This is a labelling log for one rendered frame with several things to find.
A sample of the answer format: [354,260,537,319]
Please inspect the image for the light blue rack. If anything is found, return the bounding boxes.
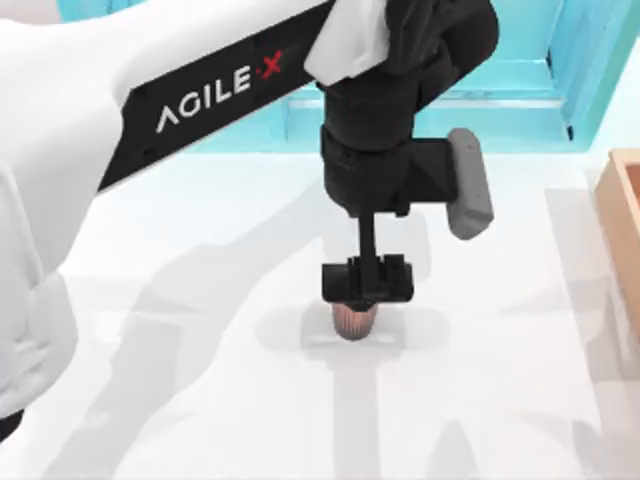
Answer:
[285,0,640,157]

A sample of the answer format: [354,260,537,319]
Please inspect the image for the brown ribbed cup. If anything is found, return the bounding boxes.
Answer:
[331,302,377,342]

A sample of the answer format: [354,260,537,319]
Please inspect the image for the salmon-coloured box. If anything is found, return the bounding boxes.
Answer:
[593,148,640,352]

